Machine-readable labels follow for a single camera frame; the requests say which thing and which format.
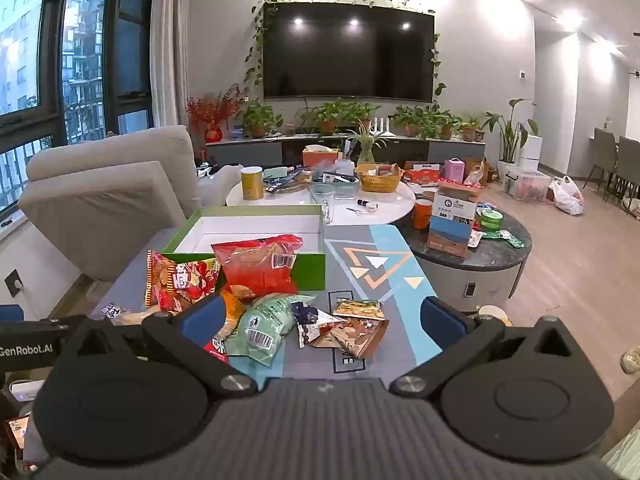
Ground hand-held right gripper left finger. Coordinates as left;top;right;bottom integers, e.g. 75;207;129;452
65;291;258;401

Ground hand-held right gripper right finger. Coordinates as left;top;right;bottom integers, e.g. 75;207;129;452
390;296;581;401

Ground orange red snack packet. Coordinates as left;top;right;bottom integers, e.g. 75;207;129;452
205;290;246;366

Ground red printed snack packet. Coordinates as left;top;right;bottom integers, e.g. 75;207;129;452
145;250;221;313

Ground beige snack packet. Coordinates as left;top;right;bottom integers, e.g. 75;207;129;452
112;307;171;327

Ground clear red snack packet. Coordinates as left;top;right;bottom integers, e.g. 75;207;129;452
211;234;304;301

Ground small yellow green snack packet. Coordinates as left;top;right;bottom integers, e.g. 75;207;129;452
333;299;386;321

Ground brown snack packet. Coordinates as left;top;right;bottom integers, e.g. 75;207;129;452
310;317;390;359

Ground green gift box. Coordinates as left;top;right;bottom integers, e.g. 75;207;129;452
160;205;327;292

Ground dark blue snack packet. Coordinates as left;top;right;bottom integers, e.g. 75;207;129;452
291;301;346;349

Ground white small device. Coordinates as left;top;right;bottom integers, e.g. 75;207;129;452
9;379;51;404

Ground blue grey patterned table mat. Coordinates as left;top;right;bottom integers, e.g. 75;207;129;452
90;224;453;386

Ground dark round coffee table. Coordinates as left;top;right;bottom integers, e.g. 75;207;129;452
400;204;533;302

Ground blue brown cardboard box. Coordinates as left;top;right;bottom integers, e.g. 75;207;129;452
427;182;480;259

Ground green flat packet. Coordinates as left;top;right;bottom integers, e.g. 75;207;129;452
492;230;526;250

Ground orange cup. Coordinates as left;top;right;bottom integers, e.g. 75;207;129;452
412;199;433;231

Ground green tape rolls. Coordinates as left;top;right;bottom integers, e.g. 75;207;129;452
475;207;503;231

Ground white round table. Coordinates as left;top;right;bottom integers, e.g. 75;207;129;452
226;179;416;226

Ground yellow can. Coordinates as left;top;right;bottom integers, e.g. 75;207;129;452
241;166;264;202

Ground red flat box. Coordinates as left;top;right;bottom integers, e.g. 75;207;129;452
404;167;442;187

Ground yellow woven basket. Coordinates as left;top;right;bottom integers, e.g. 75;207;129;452
356;163;405;193

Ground beige sofa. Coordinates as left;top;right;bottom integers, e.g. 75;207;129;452
19;125;246;281

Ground clear plastic storage bin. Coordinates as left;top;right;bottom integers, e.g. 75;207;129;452
505;170;551;203

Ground dark blue flat packet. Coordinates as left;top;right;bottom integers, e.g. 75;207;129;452
265;167;313;194

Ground glass mug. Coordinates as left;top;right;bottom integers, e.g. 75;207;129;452
309;184;336;225

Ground teal tray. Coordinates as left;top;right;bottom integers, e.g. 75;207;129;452
310;170;361;196

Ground grey television console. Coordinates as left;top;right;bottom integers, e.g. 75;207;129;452
205;134;486;167

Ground white plastic bag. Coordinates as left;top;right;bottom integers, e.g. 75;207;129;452
548;176;585;216

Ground glass vase with plant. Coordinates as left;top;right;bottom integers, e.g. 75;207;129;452
347;119;393;166

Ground white air purifier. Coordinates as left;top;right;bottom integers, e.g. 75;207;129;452
520;135;544;171

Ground beige slipper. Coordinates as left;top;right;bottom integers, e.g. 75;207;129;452
620;345;640;376

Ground potted green plant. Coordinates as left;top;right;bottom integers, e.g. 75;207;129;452
460;116;486;142
300;101;382;136
242;101;284;139
390;105;463;140

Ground tall large leaf plant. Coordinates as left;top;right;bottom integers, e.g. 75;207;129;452
482;99;539;177

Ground orange tissue box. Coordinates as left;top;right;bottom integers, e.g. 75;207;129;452
302;145;340;170

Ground red flower arrangement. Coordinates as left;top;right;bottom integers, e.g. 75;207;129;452
186;84;242;144

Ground grey dining chair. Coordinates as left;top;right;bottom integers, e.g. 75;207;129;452
585;129;618;187
607;135;640;202

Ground white curtain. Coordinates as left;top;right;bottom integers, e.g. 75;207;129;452
150;0;192;131

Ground trailing vine plant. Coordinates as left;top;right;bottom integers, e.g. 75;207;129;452
243;0;447;108

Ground dark framed window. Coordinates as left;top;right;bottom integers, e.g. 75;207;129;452
0;0;154;211

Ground black wall television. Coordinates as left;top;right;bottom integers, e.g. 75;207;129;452
263;1;435;102

